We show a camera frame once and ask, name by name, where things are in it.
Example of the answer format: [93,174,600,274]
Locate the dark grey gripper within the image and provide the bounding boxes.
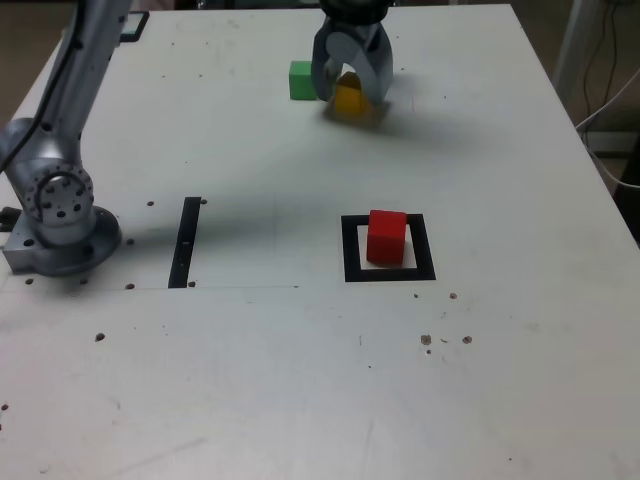
[311,19,395,105]

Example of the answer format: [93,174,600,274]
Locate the yellow cube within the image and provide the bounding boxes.
[332,71,374,120]

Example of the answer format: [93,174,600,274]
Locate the green cube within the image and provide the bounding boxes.
[288,60,318,101]

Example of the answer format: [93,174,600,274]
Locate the red cube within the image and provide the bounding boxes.
[366,209,408,265]

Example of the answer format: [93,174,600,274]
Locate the black tape square outline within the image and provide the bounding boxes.
[340,214,437,284]

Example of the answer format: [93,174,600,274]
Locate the black smartphone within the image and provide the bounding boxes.
[119,10,151,44]

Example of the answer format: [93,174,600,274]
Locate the black tape strip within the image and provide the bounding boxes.
[167,196,203,290]

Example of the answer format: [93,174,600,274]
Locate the white frame post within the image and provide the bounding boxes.
[551,0,601,96]

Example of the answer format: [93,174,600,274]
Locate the white cable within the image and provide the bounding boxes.
[574,67,640,132]
[588,142,640,190]

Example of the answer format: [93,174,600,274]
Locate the black hanging cables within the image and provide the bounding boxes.
[582,0,619,119]

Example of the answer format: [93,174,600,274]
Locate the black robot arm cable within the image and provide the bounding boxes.
[0,19,76,171]

